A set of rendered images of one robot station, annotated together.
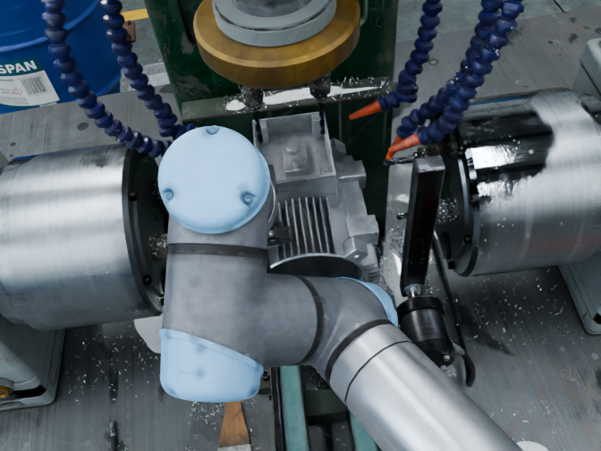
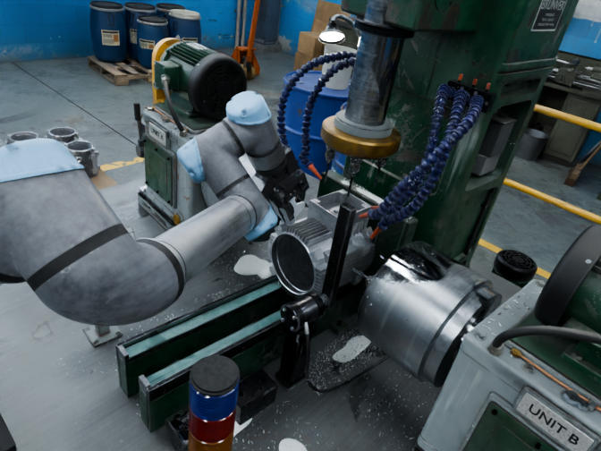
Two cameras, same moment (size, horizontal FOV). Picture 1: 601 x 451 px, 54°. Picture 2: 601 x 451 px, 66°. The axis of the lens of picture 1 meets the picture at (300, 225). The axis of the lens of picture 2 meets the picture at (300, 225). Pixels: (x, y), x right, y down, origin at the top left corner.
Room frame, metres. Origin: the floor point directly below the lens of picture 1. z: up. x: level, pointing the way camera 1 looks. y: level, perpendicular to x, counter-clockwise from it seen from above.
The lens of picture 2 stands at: (-0.24, -0.61, 1.67)
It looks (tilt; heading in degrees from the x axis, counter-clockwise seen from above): 32 degrees down; 43
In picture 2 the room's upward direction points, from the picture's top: 9 degrees clockwise
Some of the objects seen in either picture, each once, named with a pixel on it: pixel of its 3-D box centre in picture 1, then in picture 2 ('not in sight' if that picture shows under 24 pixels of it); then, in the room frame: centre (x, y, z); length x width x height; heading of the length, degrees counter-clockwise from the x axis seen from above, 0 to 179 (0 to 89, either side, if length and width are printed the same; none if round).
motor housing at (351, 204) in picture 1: (302, 229); (320, 251); (0.51, 0.00, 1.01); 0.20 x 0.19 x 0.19; 0
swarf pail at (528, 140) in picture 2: not in sight; (529, 145); (4.91, 1.02, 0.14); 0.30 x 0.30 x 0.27
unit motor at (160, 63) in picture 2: not in sight; (185, 114); (0.49, 0.63, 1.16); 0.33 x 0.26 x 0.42; 90
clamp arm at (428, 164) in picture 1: (419, 236); (336, 259); (0.39, -0.14, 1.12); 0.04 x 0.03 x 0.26; 0
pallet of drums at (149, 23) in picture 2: not in sight; (148, 41); (2.49, 4.84, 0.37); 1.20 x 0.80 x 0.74; 0
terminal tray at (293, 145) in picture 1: (294, 165); (338, 216); (0.55, 0.00, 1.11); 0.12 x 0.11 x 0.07; 0
